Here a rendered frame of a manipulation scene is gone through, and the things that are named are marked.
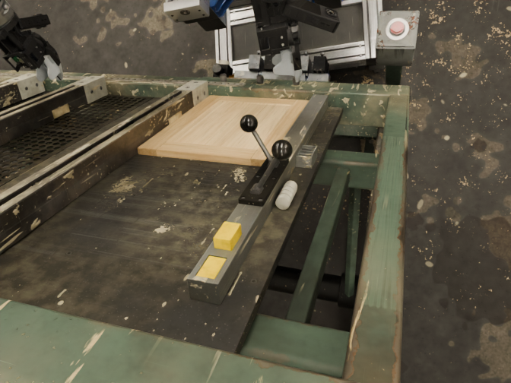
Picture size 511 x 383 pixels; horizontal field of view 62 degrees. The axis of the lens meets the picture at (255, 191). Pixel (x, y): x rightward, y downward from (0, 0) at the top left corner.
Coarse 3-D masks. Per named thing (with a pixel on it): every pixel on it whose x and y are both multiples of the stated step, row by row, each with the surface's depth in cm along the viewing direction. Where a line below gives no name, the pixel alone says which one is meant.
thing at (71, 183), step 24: (168, 96) 135; (192, 96) 141; (144, 120) 115; (96, 144) 103; (120, 144) 106; (48, 168) 91; (72, 168) 91; (96, 168) 98; (24, 192) 81; (48, 192) 85; (72, 192) 92; (0, 216) 75; (24, 216) 80; (48, 216) 86; (0, 240) 76
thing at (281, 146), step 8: (280, 144) 75; (288, 144) 76; (272, 152) 76; (280, 152) 75; (288, 152) 75; (272, 160) 78; (272, 168) 79; (264, 176) 80; (256, 184) 83; (256, 192) 81
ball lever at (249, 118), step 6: (240, 120) 89; (246, 120) 88; (252, 120) 88; (240, 126) 89; (246, 126) 88; (252, 126) 88; (252, 132) 90; (258, 138) 90; (264, 144) 91; (264, 150) 91; (270, 156) 92; (270, 162) 91
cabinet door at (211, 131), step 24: (216, 96) 151; (192, 120) 130; (216, 120) 130; (264, 120) 128; (288, 120) 126; (144, 144) 114; (168, 144) 113; (192, 144) 113; (216, 144) 113; (240, 144) 112
